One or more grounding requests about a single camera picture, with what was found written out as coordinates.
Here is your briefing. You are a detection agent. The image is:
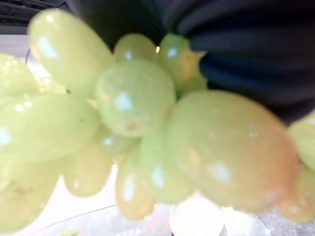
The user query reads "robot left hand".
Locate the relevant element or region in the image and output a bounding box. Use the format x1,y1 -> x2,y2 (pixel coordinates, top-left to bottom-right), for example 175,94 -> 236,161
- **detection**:
65,0 -> 315,126

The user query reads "green grape bunch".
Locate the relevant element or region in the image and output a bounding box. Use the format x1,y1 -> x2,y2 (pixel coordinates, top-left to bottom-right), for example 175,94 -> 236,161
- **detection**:
0,7 -> 315,234

